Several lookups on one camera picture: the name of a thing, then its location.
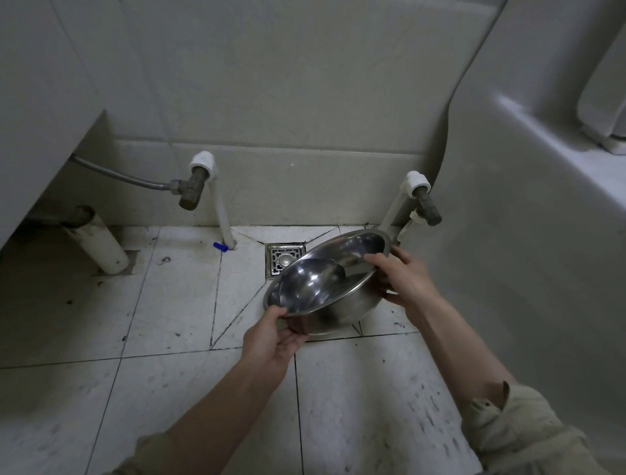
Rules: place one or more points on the person's beige right sleeve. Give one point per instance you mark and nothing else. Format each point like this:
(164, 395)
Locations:
(528, 435)

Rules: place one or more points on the square metal floor drain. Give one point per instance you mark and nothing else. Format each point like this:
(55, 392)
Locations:
(279, 257)

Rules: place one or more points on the small blue plastic cap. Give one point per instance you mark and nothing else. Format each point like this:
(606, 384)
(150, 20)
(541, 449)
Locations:
(220, 246)

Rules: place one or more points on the white curved water pipe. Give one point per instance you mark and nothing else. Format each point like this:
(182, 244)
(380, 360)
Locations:
(220, 205)

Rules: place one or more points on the white toilet lid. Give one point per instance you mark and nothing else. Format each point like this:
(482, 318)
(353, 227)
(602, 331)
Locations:
(601, 98)

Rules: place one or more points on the person's left hand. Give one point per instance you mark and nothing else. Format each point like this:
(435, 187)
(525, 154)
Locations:
(269, 347)

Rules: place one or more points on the person's beige sleeve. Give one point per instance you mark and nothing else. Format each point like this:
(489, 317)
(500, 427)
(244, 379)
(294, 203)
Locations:
(528, 435)
(146, 457)

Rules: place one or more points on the person's beige left sleeve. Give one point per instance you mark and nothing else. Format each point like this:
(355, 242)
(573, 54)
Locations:
(146, 457)

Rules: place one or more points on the stainless steel bowl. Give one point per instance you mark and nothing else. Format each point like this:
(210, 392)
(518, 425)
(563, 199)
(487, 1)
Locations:
(332, 308)

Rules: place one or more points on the person's left forearm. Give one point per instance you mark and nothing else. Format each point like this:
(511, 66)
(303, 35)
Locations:
(225, 421)

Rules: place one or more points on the white toilet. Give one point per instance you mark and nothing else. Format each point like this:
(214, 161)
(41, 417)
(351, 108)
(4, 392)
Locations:
(528, 244)

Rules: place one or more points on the white vanity cabinet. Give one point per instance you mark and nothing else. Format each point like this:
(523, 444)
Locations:
(34, 122)

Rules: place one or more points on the person's right hand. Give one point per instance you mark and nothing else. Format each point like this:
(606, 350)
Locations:
(411, 288)

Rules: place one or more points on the thick white drain pipe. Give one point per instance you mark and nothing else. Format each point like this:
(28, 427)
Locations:
(102, 247)

